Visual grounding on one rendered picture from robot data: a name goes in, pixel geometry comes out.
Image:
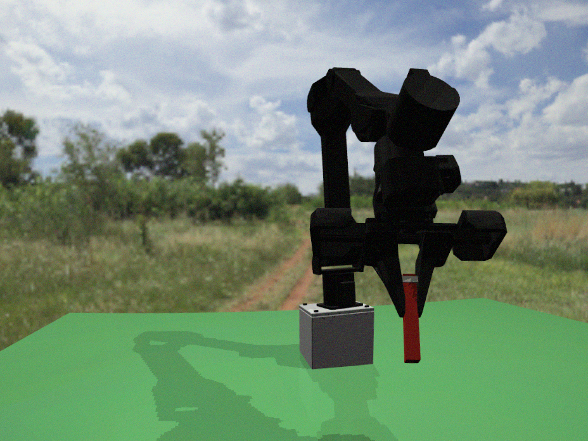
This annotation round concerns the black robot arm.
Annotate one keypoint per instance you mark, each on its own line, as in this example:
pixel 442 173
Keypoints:
pixel 403 126

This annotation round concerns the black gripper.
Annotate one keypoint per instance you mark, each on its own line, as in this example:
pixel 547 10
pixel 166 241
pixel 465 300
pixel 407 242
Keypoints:
pixel 475 237

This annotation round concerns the dark red peg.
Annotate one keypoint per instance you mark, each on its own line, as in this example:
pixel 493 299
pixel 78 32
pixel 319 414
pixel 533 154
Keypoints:
pixel 411 320

